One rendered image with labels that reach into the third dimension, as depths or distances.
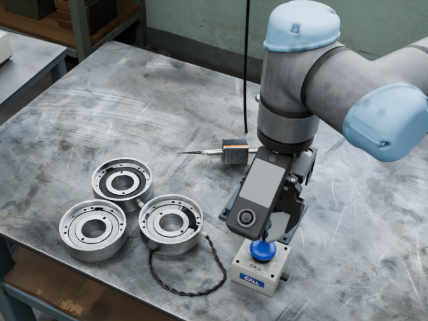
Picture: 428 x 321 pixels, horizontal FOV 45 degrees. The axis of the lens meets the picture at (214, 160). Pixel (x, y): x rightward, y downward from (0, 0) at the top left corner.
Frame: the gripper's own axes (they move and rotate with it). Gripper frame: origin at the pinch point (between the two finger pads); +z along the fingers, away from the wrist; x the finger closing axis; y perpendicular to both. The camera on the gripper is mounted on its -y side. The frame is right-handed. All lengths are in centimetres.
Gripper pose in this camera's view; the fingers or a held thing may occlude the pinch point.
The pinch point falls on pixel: (264, 239)
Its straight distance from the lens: 77.9
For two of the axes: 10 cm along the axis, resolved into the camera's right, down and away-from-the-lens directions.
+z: -0.3, 7.3, 6.9
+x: -9.0, -3.3, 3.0
